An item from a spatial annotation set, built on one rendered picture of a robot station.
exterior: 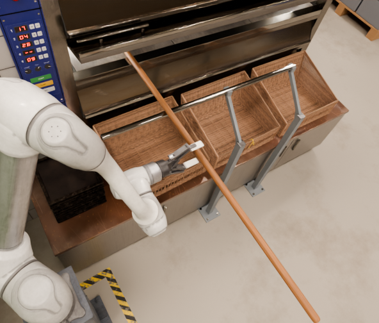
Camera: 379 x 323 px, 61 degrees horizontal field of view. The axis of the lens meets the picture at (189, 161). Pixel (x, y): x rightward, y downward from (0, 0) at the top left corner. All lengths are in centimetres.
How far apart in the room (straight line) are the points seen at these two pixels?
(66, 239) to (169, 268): 85
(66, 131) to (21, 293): 59
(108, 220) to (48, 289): 86
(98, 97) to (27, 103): 106
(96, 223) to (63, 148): 122
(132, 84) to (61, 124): 120
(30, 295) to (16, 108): 58
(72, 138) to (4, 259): 57
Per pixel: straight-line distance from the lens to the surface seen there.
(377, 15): 511
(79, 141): 77
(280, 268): 132
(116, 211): 196
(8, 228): 113
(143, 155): 214
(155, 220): 125
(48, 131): 76
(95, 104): 189
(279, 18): 242
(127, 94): 193
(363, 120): 396
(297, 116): 214
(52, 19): 152
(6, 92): 89
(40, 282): 116
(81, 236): 193
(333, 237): 297
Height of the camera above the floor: 237
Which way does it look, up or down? 56 degrees down
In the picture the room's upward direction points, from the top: 15 degrees clockwise
